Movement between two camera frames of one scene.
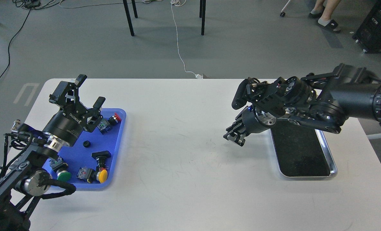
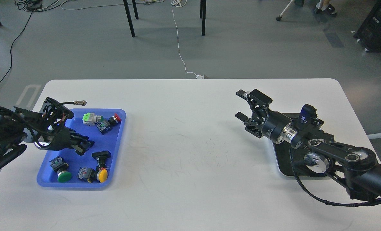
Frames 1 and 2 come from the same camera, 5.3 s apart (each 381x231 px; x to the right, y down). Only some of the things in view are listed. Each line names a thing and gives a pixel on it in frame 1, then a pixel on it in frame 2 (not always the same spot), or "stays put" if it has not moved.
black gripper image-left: (74, 118) -> (62, 138)
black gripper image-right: (252, 122) -> (270, 124)
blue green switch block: (104, 126) stays put
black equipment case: (376, 33) stays put
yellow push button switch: (100, 174) stays put
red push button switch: (114, 119) stays put
